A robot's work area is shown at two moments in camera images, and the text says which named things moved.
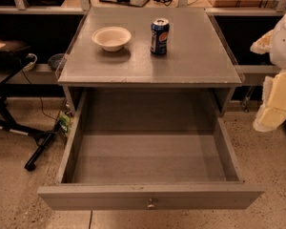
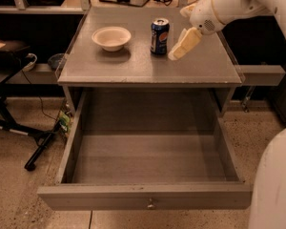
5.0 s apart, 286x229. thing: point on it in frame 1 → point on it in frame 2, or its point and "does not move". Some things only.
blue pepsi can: x=159 y=36 does not move
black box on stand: x=7 y=51 does not move
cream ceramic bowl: x=112 y=38 does not move
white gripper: x=285 y=47 → x=202 y=15
